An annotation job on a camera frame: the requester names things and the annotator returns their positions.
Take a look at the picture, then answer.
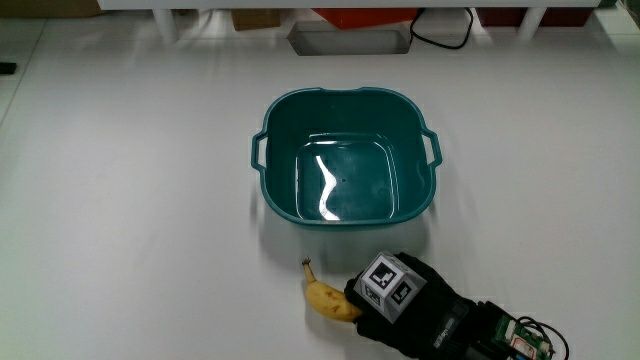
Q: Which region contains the white shelf riser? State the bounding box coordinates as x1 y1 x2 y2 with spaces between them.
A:
97 0 602 44

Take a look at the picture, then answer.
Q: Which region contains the brown cardboard box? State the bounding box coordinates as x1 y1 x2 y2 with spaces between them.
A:
230 8 282 32

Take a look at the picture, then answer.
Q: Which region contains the person's right forearm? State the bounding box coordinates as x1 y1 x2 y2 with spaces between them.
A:
458 299 571 360

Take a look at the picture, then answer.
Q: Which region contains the white desk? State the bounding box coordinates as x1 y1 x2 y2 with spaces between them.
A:
0 7 640 360

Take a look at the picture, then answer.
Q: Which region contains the yellow banana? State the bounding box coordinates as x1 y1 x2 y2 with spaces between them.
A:
301 257 363 323

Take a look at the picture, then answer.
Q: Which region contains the dark red box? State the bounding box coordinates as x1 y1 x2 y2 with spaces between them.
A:
474 6 595 28

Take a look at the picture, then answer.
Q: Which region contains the black cable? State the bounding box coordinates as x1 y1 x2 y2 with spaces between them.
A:
409 7 475 51

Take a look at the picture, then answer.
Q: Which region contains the teal plastic basin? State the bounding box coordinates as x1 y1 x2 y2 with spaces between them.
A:
250 86 444 230

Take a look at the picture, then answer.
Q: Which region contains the person's right hand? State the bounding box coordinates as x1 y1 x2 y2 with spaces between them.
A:
343 251 477 360

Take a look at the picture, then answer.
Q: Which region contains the large cardboard box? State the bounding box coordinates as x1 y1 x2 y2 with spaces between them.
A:
0 0 105 20

